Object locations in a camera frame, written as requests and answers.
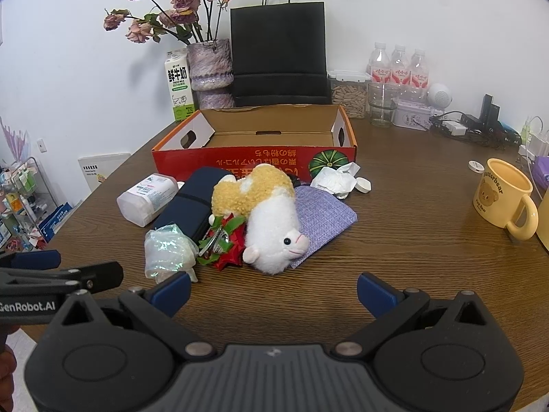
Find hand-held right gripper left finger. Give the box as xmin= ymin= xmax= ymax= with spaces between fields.
xmin=51 ymin=272 xmax=217 ymax=360

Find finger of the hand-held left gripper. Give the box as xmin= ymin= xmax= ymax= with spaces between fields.
xmin=0 ymin=249 xmax=61 ymax=270
xmin=0 ymin=261 xmax=124 ymax=297

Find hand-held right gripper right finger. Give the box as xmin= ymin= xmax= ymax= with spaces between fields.
xmin=331 ymin=272 xmax=498 ymax=360

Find iridescent plastic wrap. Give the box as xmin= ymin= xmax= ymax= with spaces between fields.
xmin=144 ymin=223 xmax=200 ymax=284

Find silver hair clip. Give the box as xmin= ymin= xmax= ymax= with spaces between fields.
xmin=198 ymin=228 xmax=230 ymax=258

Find red and green ribbon bow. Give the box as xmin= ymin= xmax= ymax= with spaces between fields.
xmin=196 ymin=212 xmax=248 ymax=271

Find white plastic pill bottle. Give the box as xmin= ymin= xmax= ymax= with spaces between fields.
xmin=117 ymin=173 xmax=180 ymax=227

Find navy blue pouch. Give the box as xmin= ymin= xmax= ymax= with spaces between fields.
xmin=152 ymin=167 xmax=238 ymax=245

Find purple woven pouch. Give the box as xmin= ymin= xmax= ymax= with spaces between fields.
xmin=287 ymin=184 xmax=358 ymax=270

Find yellow and white plush toy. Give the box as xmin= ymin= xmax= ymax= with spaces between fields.
xmin=209 ymin=163 xmax=310 ymax=275

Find white tissue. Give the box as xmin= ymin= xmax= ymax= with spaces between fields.
xmin=309 ymin=162 xmax=361 ymax=200

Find red cardboard box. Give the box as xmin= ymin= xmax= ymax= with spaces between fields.
xmin=151 ymin=104 xmax=358 ymax=183

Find wooden desktop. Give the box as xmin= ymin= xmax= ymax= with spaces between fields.
xmin=21 ymin=116 xmax=549 ymax=412

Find blue and white carton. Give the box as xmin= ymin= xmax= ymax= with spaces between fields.
xmin=38 ymin=202 xmax=74 ymax=242

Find yellow bear mug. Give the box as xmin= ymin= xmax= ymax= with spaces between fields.
xmin=473 ymin=158 xmax=539 ymax=241

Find pale yellow container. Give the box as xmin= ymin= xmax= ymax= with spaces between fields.
xmin=536 ymin=189 xmax=549 ymax=250

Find lavender tin box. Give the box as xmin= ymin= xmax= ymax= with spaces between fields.
xmin=392 ymin=100 xmax=433 ymax=131

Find clear glass cup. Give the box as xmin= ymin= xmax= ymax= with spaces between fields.
xmin=368 ymin=82 xmax=400 ymax=128

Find clear container of seeds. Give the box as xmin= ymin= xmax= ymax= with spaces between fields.
xmin=328 ymin=70 xmax=372 ymax=119

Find white green milk carton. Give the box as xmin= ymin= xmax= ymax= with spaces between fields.
xmin=164 ymin=48 xmax=198 ymax=123

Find purple plastic item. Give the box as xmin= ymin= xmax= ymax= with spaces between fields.
xmin=532 ymin=157 xmax=549 ymax=190

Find white round speaker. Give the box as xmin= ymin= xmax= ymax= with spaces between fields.
xmin=427 ymin=83 xmax=452 ymax=110

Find black charging dock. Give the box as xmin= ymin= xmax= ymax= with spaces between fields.
xmin=479 ymin=93 xmax=500 ymax=127

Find purple ceramic vase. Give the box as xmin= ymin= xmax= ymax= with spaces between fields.
xmin=186 ymin=38 xmax=236 ymax=110

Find black paper bag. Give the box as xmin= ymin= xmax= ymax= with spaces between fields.
xmin=230 ymin=0 xmax=332 ymax=108

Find dried pink rose bouquet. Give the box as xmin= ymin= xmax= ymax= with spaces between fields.
xmin=103 ymin=0 xmax=234 ymax=46

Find wire storage rack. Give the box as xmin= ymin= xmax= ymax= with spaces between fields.
xmin=0 ymin=157 xmax=58 ymax=252

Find black power strip with cables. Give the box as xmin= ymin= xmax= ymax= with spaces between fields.
xmin=429 ymin=112 xmax=522 ymax=147

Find white charger with cable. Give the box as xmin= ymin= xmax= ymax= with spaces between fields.
xmin=518 ymin=116 xmax=549 ymax=160

